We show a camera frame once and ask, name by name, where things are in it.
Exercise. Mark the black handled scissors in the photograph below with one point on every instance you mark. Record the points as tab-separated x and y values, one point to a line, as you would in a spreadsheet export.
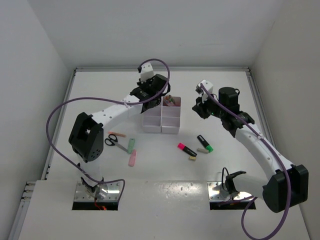
112	140

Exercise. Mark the pink correction tape case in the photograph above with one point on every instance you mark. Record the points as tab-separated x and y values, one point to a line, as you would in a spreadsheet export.
132	158

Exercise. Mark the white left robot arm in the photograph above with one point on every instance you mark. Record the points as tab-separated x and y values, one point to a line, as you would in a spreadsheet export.
87	134

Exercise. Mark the aluminium frame rail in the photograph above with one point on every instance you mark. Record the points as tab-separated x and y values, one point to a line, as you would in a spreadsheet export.
259	107

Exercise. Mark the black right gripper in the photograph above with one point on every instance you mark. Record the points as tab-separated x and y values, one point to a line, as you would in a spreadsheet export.
199	107

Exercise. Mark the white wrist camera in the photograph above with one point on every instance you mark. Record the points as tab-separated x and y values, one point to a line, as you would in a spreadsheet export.
146	72
204	89

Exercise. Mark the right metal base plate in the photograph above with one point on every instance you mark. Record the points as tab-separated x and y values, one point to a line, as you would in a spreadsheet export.
216	193

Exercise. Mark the white divided organiser left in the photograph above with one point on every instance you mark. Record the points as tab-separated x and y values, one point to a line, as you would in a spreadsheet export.
151	120

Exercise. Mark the clear bottle of coloured pins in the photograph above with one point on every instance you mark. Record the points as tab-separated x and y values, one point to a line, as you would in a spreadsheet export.
168	100

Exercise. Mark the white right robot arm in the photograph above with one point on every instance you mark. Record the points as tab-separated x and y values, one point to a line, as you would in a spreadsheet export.
285	184

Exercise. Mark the orange highlighter pen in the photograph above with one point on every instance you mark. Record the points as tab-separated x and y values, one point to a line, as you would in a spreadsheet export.
117	134

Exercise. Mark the metal base plate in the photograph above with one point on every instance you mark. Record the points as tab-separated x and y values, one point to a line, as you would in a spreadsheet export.
106	193
216	193

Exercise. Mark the green correction tape case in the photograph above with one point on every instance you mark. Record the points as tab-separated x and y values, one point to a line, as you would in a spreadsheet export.
131	145

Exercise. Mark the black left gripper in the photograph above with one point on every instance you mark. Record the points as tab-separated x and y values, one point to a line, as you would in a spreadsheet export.
141	88

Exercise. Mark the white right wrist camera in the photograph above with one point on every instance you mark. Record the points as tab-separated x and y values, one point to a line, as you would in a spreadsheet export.
204	89

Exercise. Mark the pink black highlighter marker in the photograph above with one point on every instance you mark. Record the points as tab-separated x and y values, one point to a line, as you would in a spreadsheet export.
187	150

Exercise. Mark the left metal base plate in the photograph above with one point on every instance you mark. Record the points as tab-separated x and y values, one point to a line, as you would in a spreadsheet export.
106	193

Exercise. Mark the green black highlighter marker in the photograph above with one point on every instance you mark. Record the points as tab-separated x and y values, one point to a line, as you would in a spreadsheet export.
204	143

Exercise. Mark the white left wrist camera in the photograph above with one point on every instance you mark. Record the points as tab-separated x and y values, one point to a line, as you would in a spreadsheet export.
146	72

